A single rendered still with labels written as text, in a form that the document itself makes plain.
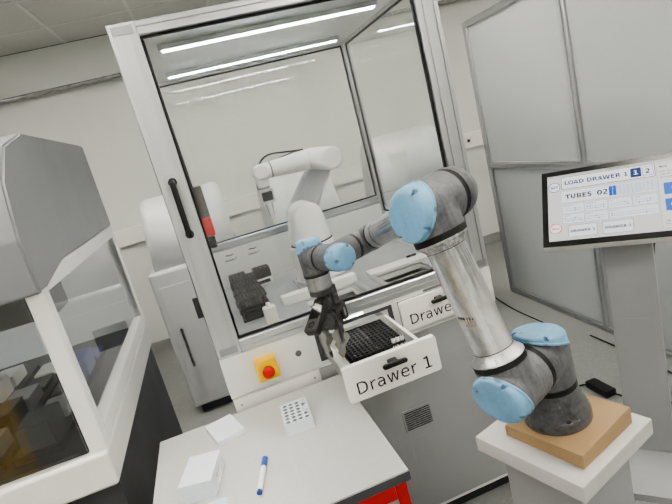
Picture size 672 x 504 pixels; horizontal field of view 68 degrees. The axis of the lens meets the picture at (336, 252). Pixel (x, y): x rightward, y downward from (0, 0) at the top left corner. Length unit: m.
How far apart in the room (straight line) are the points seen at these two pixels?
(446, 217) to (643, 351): 1.37
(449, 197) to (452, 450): 1.30
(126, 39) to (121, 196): 3.31
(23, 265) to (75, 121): 3.58
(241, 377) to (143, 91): 0.94
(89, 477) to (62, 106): 3.80
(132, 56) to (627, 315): 1.90
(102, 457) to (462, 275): 1.06
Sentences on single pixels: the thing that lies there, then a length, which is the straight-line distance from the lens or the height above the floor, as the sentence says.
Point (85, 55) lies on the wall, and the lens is 4.98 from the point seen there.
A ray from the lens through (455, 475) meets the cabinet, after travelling 2.20.
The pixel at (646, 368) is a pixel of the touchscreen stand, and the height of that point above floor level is 0.41.
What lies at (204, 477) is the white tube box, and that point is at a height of 0.81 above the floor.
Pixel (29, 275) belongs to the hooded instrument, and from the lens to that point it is 1.42.
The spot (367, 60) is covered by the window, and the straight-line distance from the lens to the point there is 1.74.
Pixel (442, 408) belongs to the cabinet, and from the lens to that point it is 2.03.
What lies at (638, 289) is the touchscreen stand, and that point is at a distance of 2.14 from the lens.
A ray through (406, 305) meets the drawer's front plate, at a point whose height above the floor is 0.91.
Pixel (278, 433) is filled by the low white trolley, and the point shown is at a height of 0.76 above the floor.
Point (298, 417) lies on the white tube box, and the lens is 1.54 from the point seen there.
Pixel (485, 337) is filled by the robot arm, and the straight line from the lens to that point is 1.07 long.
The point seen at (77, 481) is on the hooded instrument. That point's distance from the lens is 1.61.
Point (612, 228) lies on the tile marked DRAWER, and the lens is 1.98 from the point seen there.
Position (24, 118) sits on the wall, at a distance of 5.04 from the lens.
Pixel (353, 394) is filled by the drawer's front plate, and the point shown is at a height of 0.85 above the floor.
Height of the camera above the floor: 1.56
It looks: 13 degrees down
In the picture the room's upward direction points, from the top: 15 degrees counter-clockwise
